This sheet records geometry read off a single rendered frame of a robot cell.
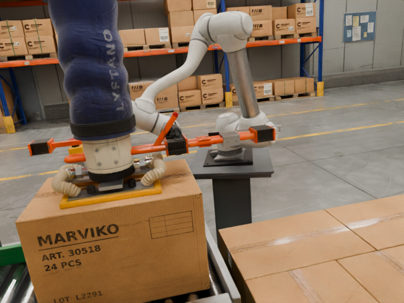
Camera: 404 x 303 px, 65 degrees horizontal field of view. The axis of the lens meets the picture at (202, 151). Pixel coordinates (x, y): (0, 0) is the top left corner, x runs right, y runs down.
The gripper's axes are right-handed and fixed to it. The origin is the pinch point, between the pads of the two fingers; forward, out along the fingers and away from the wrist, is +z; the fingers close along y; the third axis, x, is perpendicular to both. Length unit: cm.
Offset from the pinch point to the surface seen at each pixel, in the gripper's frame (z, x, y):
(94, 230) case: 18.1, 33.2, 20.4
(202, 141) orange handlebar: 2.8, -8.6, -0.7
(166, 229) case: 18.5, 9.6, 24.9
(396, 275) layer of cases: 33, -73, 53
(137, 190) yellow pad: 12.6, 17.7, 10.9
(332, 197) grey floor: -129, -156, 106
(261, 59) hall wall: -839, -383, -14
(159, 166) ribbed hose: 8.8, 9.1, 4.6
